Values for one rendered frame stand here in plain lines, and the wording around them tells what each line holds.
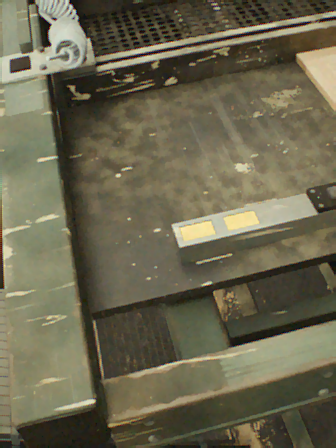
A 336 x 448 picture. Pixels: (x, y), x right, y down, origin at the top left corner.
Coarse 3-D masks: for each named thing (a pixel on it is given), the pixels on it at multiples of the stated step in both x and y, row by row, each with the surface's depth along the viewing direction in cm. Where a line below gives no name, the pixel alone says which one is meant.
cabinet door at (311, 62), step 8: (328, 48) 125; (296, 56) 125; (304, 56) 124; (312, 56) 123; (320, 56) 123; (328, 56) 123; (304, 64) 122; (312, 64) 121; (320, 64) 121; (328, 64) 121; (312, 72) 119; (320, 72) 119; (328, 72) 119; (312, 80) 119; (320, 80) 117; (328, 80) 116; (320, 88) 116; (328, 88) 115; (328, 96) 113
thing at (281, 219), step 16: (256, 208) 90; (272, 208) 90; (288, 208) 90; (304, 208) 89; (176, 224) 90; (192, 224) 89; (224, 224) 89; (256, 224) 88; (272, 224) 88; (288, 224) 88; (304, 224) 89; (320, 224) 90; (176, 240) 88; (192, 240) 87; (208, 240) 87; (224, 240) 87; (240, 240) 88; (256, 240) 89; (272, 240) 90; (192, 256) 88; (208, 256) 89
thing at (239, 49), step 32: (32, 0) 105; (64, 0) 110; (224, 32) 123; (256, 32) 123; (288, 32) 121; (320, 32) 122; (32, 64) 114; (96, 64) 120; (128, 64) 118; (160, 64) 119; (192, 64) 121; (224, 64) 123; (256, 64) 124; (64, 96) 119; (96, 96) 121
